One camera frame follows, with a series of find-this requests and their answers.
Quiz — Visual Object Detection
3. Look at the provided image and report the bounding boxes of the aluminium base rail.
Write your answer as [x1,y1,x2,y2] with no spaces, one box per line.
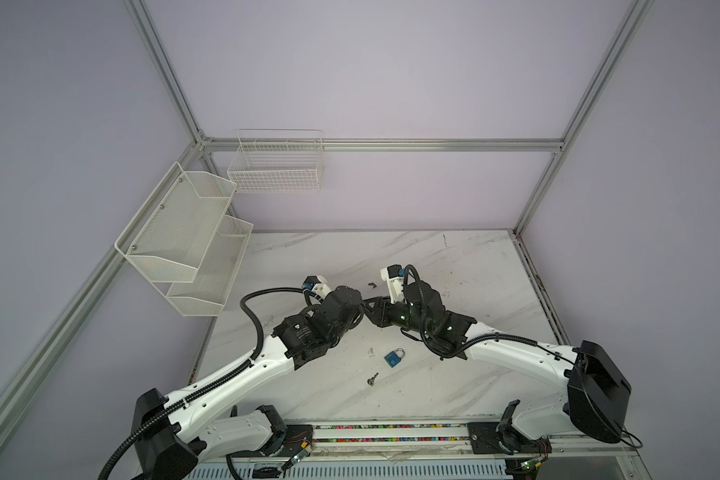
[211,418,636,462]

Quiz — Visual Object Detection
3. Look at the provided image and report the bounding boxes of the aluminium frame profiles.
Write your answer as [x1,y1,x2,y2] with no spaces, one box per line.
[0,0,655,445]

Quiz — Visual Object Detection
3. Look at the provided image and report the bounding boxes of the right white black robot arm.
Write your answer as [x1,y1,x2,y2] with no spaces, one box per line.
[365,278,632,444]

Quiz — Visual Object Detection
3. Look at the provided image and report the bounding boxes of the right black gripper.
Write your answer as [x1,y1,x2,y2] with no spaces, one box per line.
[361,293,430,335]

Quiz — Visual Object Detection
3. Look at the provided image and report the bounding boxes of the white wire basket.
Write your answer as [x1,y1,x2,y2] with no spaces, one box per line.
[227,129,324,194]

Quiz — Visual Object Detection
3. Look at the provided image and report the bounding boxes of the right black cable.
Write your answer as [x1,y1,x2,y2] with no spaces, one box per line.
[401,263,644,450]

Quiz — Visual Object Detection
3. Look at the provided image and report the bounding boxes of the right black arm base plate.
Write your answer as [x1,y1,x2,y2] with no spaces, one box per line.
[467,422,552,455]

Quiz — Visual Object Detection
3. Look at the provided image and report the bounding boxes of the large blue padlock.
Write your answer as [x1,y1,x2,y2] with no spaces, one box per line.
[384,348,406,368]

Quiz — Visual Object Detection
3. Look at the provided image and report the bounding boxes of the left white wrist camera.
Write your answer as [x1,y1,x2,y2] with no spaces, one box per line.
[302,275,332,302]

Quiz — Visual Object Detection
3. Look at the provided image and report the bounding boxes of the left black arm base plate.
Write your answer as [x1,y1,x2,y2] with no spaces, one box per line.
[261,424,314,458]

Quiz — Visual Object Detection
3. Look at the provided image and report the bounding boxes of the white mesh two-tier shelf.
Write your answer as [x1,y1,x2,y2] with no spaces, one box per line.
[114,163,253,317]

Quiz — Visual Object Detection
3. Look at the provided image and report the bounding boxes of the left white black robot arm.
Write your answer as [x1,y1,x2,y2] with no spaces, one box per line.
[99,286,364,479]

